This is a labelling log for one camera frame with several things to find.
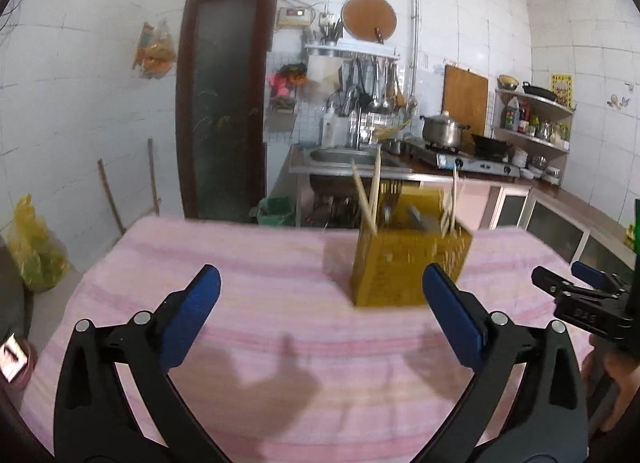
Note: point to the black pan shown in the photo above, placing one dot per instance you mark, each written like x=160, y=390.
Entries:
x=540, y=92

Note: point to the steel sink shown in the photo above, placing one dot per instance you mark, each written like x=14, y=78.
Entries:
x=345, y=159

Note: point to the person's right hand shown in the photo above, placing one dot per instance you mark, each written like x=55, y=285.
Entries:
x=622, y=383

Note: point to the dark wooden glass door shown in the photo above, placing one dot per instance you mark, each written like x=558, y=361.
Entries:
x=225, y=103

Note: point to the wooden stick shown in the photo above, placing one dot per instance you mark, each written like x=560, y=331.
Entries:
x=110, y=195
x=152, y=178

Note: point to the yellow plastic bag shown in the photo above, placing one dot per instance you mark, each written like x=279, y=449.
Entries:
x=35, y=248

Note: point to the cup of dark utensils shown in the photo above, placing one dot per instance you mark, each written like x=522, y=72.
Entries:
x=331, y=32

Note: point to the beige bowl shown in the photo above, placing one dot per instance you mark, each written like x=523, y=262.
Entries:
x=507, y=82

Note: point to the small steel pot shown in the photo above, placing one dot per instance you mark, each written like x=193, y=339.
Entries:
x=395, y=145

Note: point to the yellow wall poster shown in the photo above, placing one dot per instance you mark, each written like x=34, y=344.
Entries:
x=561, y=89

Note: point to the pink striped tablecloth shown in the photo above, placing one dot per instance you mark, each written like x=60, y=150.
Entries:
x=280, y=293

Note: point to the row of hanging kitchen utensils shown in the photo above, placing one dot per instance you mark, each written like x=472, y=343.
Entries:
x=372, y=88

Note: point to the metal wall pipe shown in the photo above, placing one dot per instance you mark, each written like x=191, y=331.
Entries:
x=414, y=18

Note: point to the yellow slotted utensil holder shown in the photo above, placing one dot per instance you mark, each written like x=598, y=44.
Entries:
x=400, y=268

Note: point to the steel gas stove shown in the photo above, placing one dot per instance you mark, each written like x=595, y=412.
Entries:
x=467, y=162

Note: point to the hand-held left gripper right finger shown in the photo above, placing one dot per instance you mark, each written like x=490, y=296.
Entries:
x=455, y=318

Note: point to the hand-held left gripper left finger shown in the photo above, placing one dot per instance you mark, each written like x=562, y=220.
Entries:
x=192, y=313

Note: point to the row of condiment bottles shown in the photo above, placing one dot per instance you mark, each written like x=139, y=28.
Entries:
x=530, y=122

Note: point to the black wok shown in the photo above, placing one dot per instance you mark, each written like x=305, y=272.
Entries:
x=492, y=145

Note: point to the rectangular wooden cutting board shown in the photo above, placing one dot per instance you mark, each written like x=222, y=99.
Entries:
x=465, y=98

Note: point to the red hanging cloth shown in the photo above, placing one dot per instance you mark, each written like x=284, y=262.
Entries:
x=287, y=83

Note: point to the white corner shelf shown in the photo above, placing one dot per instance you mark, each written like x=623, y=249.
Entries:
x=532, y=139

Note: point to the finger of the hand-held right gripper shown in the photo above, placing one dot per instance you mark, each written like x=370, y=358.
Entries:
x=590, y=274
x=550, y=283

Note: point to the steel pot with lid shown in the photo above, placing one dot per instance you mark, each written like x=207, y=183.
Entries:
x=442, y=130

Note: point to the white soap bottle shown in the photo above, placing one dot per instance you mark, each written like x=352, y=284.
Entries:
x=327, y=125

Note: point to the white control box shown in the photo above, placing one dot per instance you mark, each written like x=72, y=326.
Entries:
x=295, y=17

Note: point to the green basket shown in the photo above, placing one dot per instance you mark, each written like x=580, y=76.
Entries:
x=275, y=212

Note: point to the round wooden board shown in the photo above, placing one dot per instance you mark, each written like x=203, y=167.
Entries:
x=369, y=17

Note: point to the white hanging cloth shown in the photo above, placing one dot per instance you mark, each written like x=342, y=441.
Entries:
x=322, y=70

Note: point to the white wall rack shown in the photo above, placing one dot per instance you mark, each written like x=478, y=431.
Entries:
x=350, y=50

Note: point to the light blue fork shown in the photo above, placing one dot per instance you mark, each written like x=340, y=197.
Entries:
x=419, y=219

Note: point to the plastic bag of oranges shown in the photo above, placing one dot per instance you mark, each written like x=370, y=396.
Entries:
x=156, y=50

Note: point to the kitchen counter cabinets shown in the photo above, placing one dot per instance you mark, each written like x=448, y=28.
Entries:
x=550, y=218

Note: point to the steel bowl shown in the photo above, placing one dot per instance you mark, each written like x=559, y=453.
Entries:
x=539, y=162

